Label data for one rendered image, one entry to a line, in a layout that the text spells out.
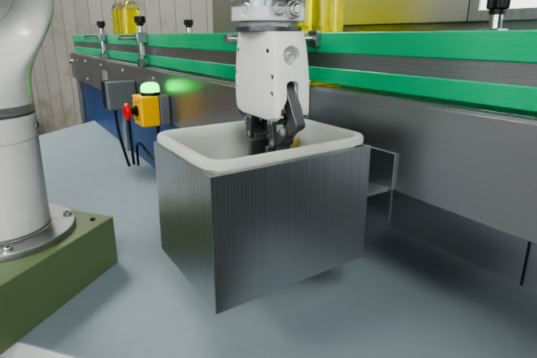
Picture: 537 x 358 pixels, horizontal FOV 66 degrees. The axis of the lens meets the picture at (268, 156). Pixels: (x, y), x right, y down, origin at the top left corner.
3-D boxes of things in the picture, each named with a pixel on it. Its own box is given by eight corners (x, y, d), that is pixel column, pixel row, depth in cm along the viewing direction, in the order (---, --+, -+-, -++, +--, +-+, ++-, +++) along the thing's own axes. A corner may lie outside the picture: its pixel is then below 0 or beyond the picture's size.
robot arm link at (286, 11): (324, -2, 45) (322, 26, 45) (279, 3, 52) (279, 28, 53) (256, -6, 40) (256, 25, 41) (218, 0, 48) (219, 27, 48)
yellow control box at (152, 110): (172, 126, 99) (169, 95, 97) (141, 129, 95) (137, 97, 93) (161, 121, 105) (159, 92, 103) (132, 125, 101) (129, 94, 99)
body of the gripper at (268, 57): (322, 17, 45) (319, 120, 48) (272, 21, 53) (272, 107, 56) (263, 16, 41) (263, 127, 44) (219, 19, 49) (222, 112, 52)
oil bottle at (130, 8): (143, 56, 168) (137, -18, 160) (129, 56, 165) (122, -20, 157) (139, 55, 172) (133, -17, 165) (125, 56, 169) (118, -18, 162)
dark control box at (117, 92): (137, 109, 121) (135, 81, 119) (109, 112, 117) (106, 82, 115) (130, 105, 128) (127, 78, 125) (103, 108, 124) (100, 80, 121)
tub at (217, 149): (369, 200, 53) (374, 135, 51) (212, 247, 41) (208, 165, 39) (289, 166, 67) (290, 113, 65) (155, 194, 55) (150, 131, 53)
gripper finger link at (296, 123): (314, 105, 43) (297, 144, 47) (280, 62, 47) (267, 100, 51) (305, 106, 42) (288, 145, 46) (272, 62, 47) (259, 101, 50)
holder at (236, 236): (390, 245, 59) (399, 140, 54) (216, 314, 44) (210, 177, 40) (313, 205, 72) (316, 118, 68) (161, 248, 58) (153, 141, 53)
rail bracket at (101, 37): (109, 60, 148) (105, 21, 144) (88, 61, 144) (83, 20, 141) (107, 59, 151) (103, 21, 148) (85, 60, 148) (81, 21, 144)
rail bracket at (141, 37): (150, 68, 111) (146, 15, 108) (122, 69, 107) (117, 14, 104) (145, 67, 115) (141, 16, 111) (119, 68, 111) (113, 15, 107)
